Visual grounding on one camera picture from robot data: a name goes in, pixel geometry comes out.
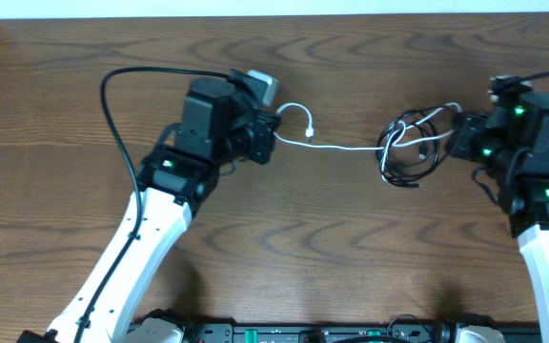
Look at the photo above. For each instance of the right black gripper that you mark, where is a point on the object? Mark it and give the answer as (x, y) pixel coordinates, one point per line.
(468, 124)

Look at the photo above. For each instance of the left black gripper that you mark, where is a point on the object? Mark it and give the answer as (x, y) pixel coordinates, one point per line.
(263, 138)

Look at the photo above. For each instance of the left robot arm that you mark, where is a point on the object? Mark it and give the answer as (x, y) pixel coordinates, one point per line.
(224, 119)

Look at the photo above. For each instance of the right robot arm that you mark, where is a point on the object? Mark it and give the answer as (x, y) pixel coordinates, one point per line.
(511, 144)

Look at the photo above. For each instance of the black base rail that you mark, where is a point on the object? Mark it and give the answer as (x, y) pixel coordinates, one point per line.
(303, 333)

